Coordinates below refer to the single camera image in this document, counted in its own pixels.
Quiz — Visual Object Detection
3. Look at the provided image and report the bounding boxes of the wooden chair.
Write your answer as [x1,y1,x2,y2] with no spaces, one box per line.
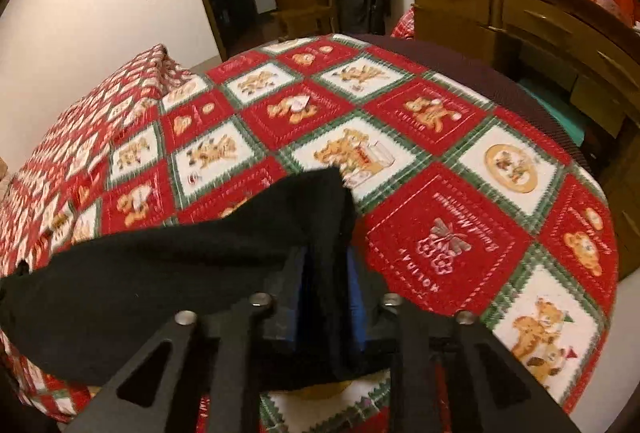
[274,0,337,41]

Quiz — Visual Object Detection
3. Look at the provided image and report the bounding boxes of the brown wooden dresser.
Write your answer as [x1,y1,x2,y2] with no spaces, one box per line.
[412,0,639,253]

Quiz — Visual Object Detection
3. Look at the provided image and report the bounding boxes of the black pants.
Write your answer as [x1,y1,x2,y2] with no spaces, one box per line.
[1,168,388,390]

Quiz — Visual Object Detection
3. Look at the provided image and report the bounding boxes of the red christmas patchwork bedspread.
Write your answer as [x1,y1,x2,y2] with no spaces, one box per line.
[1,34,618,432]

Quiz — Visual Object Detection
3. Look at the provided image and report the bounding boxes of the red checkered bag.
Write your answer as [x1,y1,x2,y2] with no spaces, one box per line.
[390,6,416,40]

